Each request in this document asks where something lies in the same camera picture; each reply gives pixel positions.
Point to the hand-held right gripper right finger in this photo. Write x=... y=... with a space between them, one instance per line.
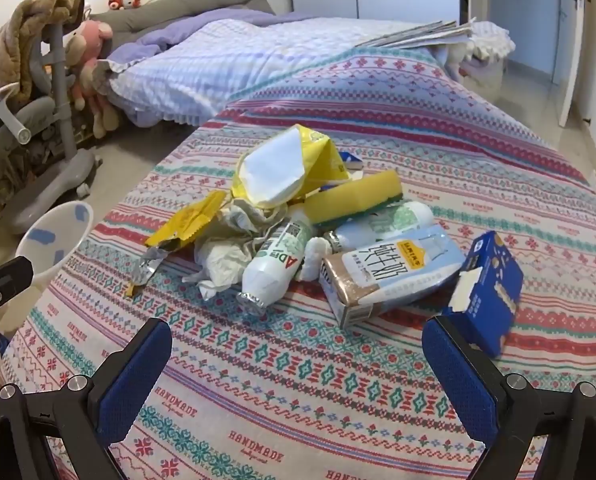
x=457 y=375

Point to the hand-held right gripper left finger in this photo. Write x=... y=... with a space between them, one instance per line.
x=128 y=385

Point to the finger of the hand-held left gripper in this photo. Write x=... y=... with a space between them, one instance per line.
x=8 y=275

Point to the white plastic basin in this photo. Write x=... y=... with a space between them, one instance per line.
x=63 y=240

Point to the white plastic drink bottle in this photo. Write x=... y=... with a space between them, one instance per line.
x=377 y=225
x=273 y=270

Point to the dark blue cardboard box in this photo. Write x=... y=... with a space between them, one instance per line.
x=497 y=270

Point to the light blue milk carton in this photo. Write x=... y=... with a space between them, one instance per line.
x=377 y=270

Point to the patterned striped blanket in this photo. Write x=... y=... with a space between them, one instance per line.
x=278 y=385

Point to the crumpled white tissue paper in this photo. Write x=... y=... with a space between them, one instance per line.
x=223 y=255

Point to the grey swivel chair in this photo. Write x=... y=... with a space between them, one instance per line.
x=60 y=110

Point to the yellow foil wrapper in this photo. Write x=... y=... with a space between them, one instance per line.
x=188 y=220

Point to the white paper wad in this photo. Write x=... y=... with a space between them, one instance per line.
x=314 y=257

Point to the tan plush toy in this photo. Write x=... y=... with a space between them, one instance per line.
x=103 y=115

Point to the yellow sponge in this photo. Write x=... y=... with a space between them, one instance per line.
x=348 y=197

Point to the brown fleece blanket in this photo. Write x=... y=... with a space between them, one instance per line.
x=23 y=35

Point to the small torn blue box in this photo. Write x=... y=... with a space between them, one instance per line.
x=350 y=159

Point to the pink monkey plush toy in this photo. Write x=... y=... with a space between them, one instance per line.
x=90 y=40

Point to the yellow snack bag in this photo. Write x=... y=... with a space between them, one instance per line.
x=323 y=160

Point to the purple duvet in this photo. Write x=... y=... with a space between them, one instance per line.
x=143 y=37

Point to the blue checked quilt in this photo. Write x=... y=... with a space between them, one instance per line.
x=203 y=75

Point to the white cat plush toy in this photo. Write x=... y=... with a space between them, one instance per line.
x=124 y=0

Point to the white frilly cloth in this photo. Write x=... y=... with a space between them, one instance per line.
x=487 y=45

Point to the grey headboard cushion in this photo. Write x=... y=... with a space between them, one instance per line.
x=203 y=5

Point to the stack of newspapers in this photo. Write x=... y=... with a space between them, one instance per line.
x=417 y=34

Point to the white door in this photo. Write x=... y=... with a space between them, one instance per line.
x=575 y=35

